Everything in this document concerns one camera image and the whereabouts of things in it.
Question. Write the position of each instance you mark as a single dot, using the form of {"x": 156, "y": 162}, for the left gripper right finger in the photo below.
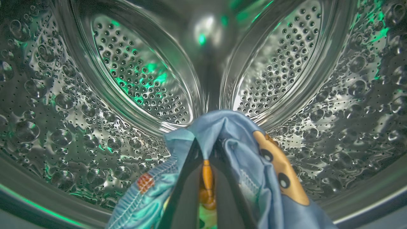
{"x": 230, "y": 203}

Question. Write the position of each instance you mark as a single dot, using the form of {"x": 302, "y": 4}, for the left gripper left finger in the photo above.
{"x": 182, "y": 203}

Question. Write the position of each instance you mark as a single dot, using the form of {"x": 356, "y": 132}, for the blue cartoon print garment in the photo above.
{"x": 241, "y": 149}

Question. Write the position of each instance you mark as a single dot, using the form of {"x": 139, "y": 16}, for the stainless steel washing machine drum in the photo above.
{"x": 79, "y": 105}

